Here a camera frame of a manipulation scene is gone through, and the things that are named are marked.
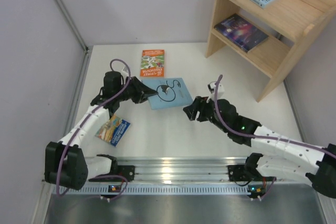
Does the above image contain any light blue swan book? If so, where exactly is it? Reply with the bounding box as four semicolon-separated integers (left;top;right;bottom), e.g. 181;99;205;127
142;78;193;110

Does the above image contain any dark purple galaxy book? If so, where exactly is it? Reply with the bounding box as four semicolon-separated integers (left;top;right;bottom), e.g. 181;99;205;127
214;14;269;52

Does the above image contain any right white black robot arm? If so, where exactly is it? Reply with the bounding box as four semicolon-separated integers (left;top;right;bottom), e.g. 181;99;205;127
183;97;335;198

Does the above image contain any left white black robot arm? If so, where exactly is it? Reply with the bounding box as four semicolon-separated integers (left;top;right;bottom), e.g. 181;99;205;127
44;71;157;190

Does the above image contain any orange treehouse book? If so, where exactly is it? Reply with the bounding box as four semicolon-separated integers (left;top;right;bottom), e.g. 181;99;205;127
140;49;165;78

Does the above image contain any blue colourful picture book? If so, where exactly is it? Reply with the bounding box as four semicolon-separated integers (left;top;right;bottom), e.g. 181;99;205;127
95;114;131;147

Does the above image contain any wooden two-tier shelf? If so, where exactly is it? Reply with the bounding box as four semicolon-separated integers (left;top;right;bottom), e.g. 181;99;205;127
205;0;335;102

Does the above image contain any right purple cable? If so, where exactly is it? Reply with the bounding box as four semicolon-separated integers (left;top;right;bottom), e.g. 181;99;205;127
214;74;336;200

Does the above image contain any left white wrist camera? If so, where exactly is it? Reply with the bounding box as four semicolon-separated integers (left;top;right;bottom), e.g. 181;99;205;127
121;66;131;78

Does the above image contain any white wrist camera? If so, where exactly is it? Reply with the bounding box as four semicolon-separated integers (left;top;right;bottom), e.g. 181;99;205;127
207;81;225;101
121;66;131;78

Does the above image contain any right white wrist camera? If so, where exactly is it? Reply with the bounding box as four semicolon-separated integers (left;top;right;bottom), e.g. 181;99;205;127
207;81;225;101

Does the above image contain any aluminium mounting rail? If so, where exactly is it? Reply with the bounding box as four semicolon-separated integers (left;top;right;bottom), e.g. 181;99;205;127
116;158;245;184

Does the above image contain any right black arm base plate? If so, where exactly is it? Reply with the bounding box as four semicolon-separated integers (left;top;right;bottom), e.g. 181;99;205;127
227;165;273;182

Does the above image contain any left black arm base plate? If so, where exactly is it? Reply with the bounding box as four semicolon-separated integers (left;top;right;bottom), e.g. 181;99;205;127
88;165;135;183

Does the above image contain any perforated cable duct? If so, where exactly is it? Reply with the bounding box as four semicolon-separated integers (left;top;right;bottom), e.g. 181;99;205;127
67;184;266;195

